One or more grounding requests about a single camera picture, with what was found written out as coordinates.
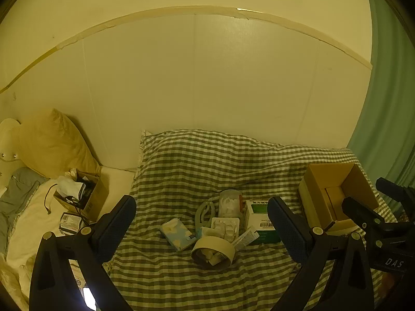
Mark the green and white box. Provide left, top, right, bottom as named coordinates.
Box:
left=244, top=200, right=281, bottom=245

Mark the clear plastic jar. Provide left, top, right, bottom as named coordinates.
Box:
left=219, top=189, right=243, bottom=218

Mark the grey checked blanket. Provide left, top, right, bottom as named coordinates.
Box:
left=106, top=129, right=398, bottom=311

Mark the teal curtain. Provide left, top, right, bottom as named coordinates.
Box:
left=348, top=0, right=414, bottom=186

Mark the small cluttered cardboard box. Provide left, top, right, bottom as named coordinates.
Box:
left=53, top=171, right=108, bottom=222

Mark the white bed sheet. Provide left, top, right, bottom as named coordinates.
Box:
left=0, top=164, right=137, bottom=308

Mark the roll of masking tape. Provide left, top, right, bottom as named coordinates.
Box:
left=191, top=236, right=235, bottom=270

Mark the tissue packet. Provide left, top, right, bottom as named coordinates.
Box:
left=160, top=218, right=197, bottom=252

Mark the grey blue cloth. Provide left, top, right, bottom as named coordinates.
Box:
left=0, top=167, right=48, bottom=255

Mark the beige pillow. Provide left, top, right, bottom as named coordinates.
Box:
left=12, top=108, right=101, bottom=178

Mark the white ointment tube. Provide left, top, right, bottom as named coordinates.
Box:
left=232, top=227, right=260, bottom=252

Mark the white plastic blister tray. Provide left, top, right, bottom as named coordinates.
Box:
left=201, top=218, right=240, bottom=243

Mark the open brown cardboard box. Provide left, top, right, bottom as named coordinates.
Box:
left=298, top=163, right=379, bottom=236

